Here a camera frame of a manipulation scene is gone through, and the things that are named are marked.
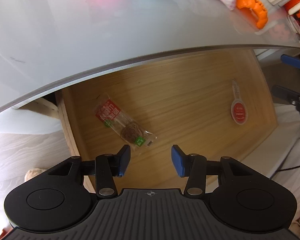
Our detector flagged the wooden drawer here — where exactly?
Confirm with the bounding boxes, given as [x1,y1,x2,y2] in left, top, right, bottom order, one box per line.
[34,48,300,193]

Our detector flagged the white trousers leg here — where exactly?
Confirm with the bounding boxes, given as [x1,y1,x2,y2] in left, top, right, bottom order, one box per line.
[271,103,300,238]

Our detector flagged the white marble-top cabinet table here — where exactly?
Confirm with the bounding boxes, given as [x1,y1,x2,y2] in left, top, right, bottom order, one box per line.
[0,0,300,136]

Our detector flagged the red snack packet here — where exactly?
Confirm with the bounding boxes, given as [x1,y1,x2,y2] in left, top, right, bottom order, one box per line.
[94,94,157,150]

